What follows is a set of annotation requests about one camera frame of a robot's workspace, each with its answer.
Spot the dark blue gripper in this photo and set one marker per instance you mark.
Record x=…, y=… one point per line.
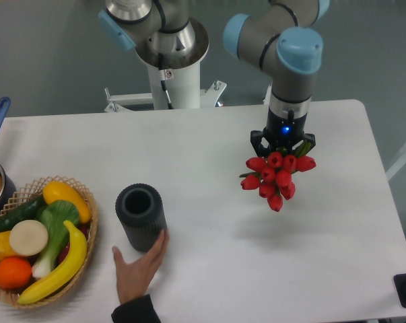
x=283, y=133

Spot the red tulip bouquet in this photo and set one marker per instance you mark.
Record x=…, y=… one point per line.
x=271, y=176

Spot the dark grey ribbed vase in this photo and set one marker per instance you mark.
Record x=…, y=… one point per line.
x=140, y=210

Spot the black sleeved forearm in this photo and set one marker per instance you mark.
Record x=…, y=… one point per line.
x=139, y=310

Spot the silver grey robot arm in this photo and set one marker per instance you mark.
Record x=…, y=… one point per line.
x=281, y=44

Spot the bare human hand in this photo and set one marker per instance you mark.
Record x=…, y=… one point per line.
x=133, y=279

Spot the red fruit in basket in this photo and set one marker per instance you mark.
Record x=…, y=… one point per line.
x=84, y=228

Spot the yellow squash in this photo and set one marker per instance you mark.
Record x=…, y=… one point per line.
x=60, y=191

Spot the yellow banana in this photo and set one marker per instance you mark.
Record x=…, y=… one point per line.
x=61, y=275

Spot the green bok choy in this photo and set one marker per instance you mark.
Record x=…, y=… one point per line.
x=52, y=217

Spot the woven wicker basket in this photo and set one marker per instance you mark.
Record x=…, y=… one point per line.
x=30, y=191

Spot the dark green cucumber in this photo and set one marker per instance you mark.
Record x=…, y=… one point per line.
x=25, y=211

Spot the beige round disc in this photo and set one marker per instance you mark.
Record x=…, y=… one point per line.
x=28, y=238

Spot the orange fruit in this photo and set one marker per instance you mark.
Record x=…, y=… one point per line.
x=15, y=273

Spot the yellow bell pepper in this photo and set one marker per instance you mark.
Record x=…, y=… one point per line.
x=6, y=250

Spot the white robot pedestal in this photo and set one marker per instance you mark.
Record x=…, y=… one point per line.
x=170, y=89

